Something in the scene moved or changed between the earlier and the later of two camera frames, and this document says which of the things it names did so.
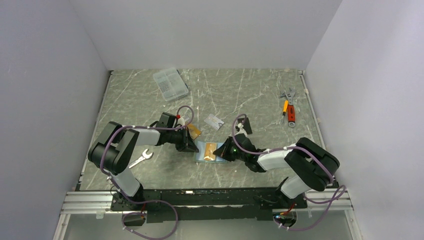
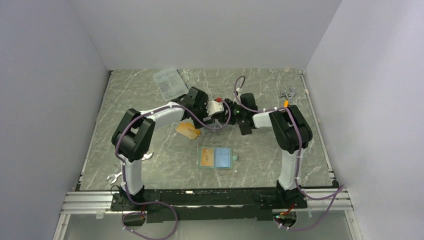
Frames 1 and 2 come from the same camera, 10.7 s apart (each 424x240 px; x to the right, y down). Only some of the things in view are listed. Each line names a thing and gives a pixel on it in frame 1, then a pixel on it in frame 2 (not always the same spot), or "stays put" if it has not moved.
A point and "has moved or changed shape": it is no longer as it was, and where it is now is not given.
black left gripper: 187,144 to 203,103
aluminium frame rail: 82,202 stays put
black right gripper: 223,151 to 231,105
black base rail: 208,205 stays put
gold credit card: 194,131 stays put
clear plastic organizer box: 170,83 stays put
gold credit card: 209,148 has moved or changed shape
